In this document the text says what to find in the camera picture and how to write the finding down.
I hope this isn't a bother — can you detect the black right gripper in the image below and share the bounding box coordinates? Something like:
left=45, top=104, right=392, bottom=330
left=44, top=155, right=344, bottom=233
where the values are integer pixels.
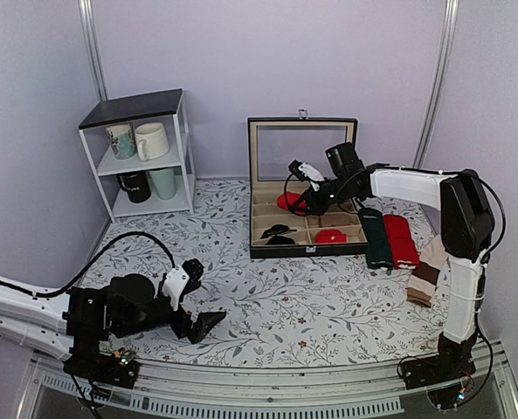
left=294, top=175, right=357, bottom=216

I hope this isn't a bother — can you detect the red and beige sock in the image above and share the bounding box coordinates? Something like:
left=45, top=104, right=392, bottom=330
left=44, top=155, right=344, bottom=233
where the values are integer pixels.
left=276, top=192, right=307, bottom=216

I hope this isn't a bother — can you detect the black compartment storage box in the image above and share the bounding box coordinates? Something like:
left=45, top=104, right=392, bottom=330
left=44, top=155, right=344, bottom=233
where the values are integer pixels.
left=247, top=114, right=368, bottom=258

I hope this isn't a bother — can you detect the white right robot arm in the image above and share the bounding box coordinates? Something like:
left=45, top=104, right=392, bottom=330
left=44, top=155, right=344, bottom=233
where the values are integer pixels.
left=288, top=142, right=499, bottom=389

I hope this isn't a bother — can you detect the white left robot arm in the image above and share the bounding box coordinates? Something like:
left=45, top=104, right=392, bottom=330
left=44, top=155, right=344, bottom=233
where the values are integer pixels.
left=0, top=258, right=226, bottom=389

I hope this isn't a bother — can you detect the rolled black sock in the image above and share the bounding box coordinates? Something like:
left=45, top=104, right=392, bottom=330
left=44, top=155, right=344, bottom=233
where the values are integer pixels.
left=260, top=224, right=296, bottom=245

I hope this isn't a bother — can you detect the rolled red sock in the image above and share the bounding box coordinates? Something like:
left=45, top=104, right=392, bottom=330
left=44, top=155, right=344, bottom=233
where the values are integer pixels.
left=314, top=229, right=348, bottom=244

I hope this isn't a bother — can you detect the dark green sock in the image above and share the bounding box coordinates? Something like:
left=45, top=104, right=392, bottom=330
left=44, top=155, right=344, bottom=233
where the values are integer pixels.
left=358, top=208, right=394, bottom=270

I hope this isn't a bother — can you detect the light green tumbler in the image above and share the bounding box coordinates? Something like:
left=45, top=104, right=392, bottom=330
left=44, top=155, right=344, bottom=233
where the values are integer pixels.
left=149, top=168, right=176, bottom=201

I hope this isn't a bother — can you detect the red sock with white band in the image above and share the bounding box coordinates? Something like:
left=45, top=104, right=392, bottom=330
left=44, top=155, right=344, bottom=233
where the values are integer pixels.
left=383, top=215, right=420, bottom=270

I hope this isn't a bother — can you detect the black mug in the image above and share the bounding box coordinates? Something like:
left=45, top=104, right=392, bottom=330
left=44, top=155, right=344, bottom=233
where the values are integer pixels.
left=116, top=171, right=151, bottom=203

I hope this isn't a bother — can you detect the white mug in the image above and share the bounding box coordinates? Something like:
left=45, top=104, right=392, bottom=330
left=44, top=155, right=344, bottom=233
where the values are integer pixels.
left=135, top=122, right=169, bottom=161

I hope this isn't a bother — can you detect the cream and brown sock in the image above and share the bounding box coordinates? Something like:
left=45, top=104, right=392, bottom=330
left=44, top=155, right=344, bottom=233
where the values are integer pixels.
left=406, top=235, right=448, bottom=307

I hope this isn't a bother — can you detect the white shelf with black top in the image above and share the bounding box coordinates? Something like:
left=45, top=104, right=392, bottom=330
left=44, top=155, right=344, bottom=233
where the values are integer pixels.
left=79, top=88, right=196, bottom=223

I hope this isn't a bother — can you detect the teal patterned mug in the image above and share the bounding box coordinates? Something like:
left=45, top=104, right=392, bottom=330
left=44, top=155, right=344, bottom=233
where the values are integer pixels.
left=106, top=122, right=137, bottom=160

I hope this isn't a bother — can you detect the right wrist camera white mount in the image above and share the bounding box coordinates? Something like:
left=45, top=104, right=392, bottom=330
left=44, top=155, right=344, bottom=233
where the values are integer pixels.
left=296, top=162, right=325, bottom=192

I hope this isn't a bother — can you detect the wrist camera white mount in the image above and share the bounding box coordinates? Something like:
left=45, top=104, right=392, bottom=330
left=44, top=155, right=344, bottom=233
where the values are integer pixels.
left=296, top=162, right=325, bottom=192
left=159, top=266, right=190, bottom=312

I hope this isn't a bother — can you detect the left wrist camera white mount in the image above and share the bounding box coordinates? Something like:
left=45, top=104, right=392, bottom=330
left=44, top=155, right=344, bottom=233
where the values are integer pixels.
left=159, top=266, right=190, bottom=312

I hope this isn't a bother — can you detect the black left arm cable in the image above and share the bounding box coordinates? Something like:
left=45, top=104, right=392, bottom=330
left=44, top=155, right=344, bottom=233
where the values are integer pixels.
left=0, top=230, right=176, bottom=299

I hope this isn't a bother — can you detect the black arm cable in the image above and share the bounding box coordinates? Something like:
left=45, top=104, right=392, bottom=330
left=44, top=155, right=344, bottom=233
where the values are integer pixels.
left=282, top=165, right=507, bottom=394
left=0, top=230, right=176, bottom=299

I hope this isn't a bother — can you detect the aluminium front frame rail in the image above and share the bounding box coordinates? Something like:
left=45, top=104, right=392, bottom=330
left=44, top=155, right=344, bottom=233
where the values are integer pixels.
left=17, top=341, right=518, bottom=418

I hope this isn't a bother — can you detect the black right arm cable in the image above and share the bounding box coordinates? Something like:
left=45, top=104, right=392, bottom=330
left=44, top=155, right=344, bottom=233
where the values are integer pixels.
left=282, top=165, right=507, bottom=394

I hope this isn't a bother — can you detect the right metal corner post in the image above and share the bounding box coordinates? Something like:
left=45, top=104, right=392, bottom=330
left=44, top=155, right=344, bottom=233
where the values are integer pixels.
left=412, top=0, right=459, bottom=168

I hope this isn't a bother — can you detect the metal corner post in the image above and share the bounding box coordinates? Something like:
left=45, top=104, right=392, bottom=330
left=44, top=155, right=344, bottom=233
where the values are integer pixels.
left=412, top=0, right=459, bottom=168
left=78, top=0, right=108, bottom=101

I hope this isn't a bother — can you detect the left metal corner post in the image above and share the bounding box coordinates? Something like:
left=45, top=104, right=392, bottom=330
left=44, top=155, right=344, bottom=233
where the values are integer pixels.
left=78, top=0, right=108, bottom=101

